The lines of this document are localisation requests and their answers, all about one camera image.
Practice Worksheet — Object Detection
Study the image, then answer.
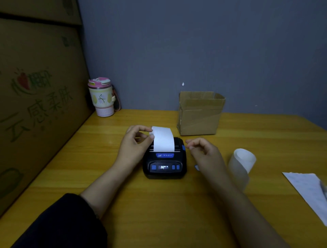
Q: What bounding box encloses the curled white paper strip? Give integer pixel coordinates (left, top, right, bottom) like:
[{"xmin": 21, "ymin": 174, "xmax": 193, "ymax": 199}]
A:
[{"xmin": 228, "ymin": 148, "xmax": 257, "ymax": 192}]

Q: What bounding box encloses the white printer paper strip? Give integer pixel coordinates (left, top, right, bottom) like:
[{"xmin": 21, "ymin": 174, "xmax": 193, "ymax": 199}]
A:
[{"xmin": 151, "ymin": 126, "xmax": 175, "ymax": 153}]

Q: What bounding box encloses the person's right forearm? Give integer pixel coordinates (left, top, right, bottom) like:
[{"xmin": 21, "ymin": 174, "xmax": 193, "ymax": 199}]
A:
[{"xmin": 204, "ymin": 170, "xmax": 290, "ymax": 248}]

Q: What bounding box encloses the small open cardboard box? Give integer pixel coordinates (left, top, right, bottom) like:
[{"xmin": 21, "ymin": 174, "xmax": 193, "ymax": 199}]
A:
[{"xmin": 176, "ymin": 91, "xmax": 226, "ymax": 136}]

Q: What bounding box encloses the pink and cream tumbler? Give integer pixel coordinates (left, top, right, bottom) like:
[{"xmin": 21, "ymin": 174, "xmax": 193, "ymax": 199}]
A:
[{"xmin": 87, "ymin": 77, "xmax": 122, "ymax": 118}]

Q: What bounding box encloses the plain cardboard box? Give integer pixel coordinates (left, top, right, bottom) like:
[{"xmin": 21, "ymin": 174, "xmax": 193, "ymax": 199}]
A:
[{"xmin": 0, "ymin": 0, "xmax": 83, "ymax": 26}]

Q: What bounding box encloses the person's left hand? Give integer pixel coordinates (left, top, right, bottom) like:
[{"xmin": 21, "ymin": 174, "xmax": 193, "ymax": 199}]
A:
[{"xmin": 115, "ymin": 125, "xmax": 155, "ymax": 170}]

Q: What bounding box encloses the person's left forearm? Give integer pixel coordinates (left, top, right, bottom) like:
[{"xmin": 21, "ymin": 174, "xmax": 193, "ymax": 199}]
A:
[{"xmin": 80, "ymin": 159, "xmax": 129, "ymax": 219}]

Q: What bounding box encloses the white paper sheet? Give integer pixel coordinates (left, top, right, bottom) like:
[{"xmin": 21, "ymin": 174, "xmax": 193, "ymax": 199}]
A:
[{"xmin": 282, "ymin": 172, "xmax": 327, "ymax": 227}]

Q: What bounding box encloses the person's right hand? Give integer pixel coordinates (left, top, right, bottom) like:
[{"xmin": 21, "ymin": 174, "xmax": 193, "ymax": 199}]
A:
[{"xmin": 185, "ymin": 137, "xmax": 226, "ymax": 177}]

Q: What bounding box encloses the black sleeve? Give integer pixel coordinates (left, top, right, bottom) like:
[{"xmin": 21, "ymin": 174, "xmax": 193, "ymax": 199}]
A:
[{"xmin": 11, "ymin": 193, "xmax": 108, "ymax": 248}]

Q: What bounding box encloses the large printed cardboard box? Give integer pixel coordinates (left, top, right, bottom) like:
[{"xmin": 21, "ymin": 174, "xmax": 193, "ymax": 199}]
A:
[{"xmin": 0, "ymin": 17, "xmax": 94, "ymax": 218}]

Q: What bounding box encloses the black portable label printer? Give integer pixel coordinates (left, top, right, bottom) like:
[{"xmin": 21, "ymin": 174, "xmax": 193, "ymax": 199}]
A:
[{"xmin": 142, "ymin": 137, "xmax": 188, "ymax": 180}]

